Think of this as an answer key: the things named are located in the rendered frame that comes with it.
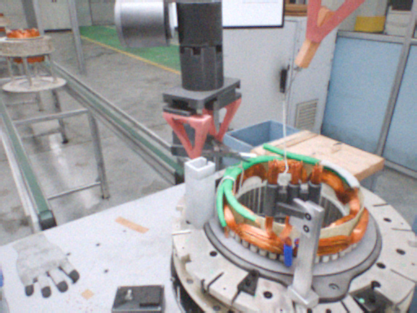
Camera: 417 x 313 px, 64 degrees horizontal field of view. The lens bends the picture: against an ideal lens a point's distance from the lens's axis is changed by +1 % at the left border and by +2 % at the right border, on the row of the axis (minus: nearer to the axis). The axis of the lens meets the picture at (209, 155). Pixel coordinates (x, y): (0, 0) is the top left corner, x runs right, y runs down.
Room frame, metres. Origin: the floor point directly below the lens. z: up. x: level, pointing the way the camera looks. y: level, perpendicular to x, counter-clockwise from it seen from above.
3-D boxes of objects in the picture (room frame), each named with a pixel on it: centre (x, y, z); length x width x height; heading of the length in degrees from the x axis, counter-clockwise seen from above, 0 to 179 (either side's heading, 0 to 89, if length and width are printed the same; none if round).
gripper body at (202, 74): (0.45, 0.01, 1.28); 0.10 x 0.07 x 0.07; 146
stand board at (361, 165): (0.64, -0.23, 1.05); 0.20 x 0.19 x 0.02; 38
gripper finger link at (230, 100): (0.46, 0.00, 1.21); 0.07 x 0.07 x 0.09; 56
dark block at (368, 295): (0.24, -0.16, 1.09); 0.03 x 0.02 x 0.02; 118
